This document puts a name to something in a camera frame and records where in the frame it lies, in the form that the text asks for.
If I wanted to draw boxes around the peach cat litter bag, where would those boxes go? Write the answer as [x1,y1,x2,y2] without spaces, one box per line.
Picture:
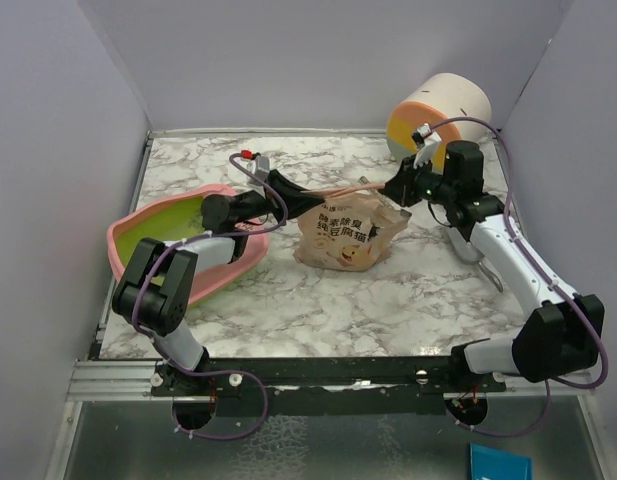
[294,180,412,272]

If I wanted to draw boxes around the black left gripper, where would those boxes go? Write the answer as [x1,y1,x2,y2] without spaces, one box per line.
[235,168,324,225]

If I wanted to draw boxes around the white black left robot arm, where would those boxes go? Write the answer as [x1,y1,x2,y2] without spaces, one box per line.
[112,170,324,395]

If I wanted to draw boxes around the aluminium frame profile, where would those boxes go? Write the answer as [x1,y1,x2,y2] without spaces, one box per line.
[67,360,156,402]

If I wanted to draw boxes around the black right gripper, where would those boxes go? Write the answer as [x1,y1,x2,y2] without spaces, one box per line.
[378,154,456,208]

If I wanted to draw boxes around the blue card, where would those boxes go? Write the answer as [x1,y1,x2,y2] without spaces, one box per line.
[469,444,533,480]

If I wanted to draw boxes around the pink green litter box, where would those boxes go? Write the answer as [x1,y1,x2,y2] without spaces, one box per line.
[107,184,269,306]

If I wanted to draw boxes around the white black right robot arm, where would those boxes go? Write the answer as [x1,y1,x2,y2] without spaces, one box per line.
[380,138,605,391]

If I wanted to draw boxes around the round pastel drawer cabinet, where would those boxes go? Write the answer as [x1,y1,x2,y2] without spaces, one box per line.
[386,73,492,162]

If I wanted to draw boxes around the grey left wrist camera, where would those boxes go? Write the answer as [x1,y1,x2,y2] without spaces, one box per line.
[240,150,270,184]

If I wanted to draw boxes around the silver metal litter scoop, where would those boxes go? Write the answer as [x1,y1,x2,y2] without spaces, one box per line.
[447,227,504,293]

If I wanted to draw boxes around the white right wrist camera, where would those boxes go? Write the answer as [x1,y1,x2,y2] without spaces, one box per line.
[412,123,442,168]

